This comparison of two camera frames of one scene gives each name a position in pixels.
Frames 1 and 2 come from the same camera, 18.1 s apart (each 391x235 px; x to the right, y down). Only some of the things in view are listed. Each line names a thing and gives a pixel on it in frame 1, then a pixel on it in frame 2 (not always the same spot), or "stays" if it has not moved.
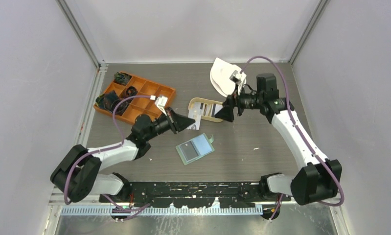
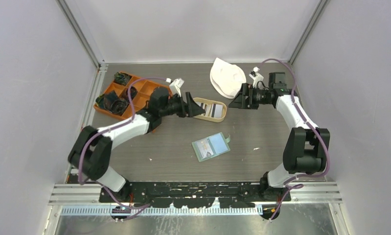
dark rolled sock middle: (131, 91) stays
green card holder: (195, 148) → (211, 146)
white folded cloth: (220, 73) stays
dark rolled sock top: (122, 78) stays
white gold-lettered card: (195, 114) → (204, 148)
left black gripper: (178, 122) → (192, 108)
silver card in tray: (218, 107) stays
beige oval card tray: (208, 108) stays
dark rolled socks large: (108, 101) stays
